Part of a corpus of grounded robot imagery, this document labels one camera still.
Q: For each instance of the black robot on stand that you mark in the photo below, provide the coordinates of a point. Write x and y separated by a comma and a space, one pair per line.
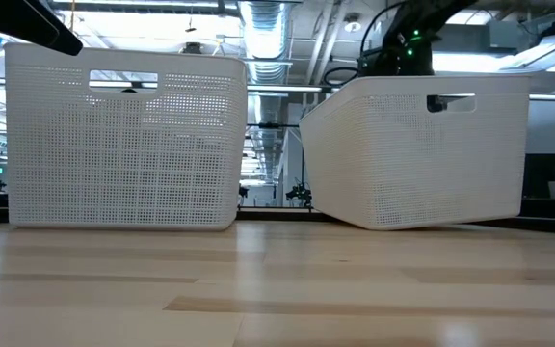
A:
300, 193

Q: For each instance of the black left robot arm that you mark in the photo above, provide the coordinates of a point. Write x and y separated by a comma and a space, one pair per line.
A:
17, 19

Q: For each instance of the black aluminium table frame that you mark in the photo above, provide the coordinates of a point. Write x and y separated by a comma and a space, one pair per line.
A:
268, 215

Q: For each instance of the black workstation furniture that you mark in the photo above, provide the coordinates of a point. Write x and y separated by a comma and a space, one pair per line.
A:
537, 178

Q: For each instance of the white horizontal pipe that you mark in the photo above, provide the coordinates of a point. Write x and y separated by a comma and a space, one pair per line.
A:
297, 88

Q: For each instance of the white perforated plastic basket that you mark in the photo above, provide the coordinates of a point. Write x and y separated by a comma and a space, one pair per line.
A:
113, 159
403, 164

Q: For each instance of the silver ventilation duct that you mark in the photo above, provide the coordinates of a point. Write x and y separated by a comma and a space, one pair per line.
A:
265, 38

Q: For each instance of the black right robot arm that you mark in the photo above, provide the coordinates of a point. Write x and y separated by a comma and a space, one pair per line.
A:
403, 53

